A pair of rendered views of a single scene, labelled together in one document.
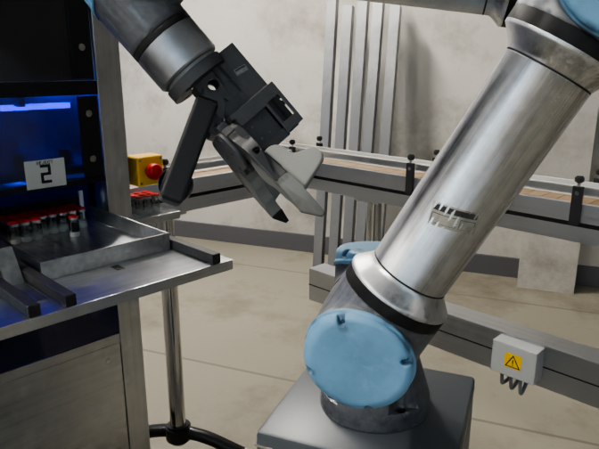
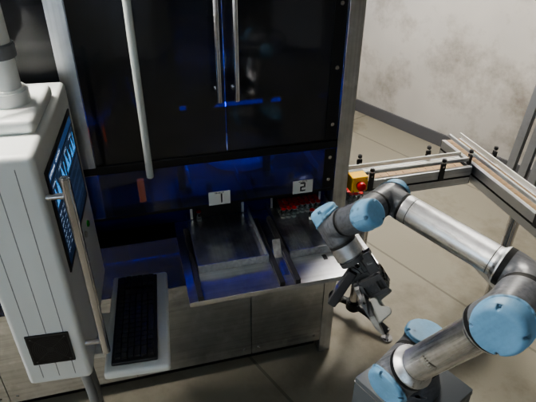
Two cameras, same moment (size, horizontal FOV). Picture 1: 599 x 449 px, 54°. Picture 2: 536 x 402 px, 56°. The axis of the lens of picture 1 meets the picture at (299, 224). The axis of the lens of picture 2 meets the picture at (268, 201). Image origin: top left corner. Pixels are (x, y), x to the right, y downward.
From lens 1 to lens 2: 0.93 m
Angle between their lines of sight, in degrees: 32
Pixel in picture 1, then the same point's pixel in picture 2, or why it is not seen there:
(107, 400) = (314, 290)
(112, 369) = not seen: hidden behind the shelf
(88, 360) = not seen: hidden behind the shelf
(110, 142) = (339, 170)
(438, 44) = not seen: outside the picture
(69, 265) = (302, 252)
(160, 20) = (339, 244)
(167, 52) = (339, 255)
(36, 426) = (279, 295)
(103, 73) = (342, 136)
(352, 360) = (382, 387)
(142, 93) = (400, 13)
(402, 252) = (409, 362)
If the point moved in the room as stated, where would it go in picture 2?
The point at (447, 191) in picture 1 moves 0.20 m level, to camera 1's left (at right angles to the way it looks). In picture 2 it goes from (427, 353) to (348, 321)
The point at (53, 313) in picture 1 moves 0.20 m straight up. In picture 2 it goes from (290, 285) to (292, 239)
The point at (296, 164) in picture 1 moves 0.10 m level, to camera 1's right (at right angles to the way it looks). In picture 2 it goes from (380, 311) to (418, 326)
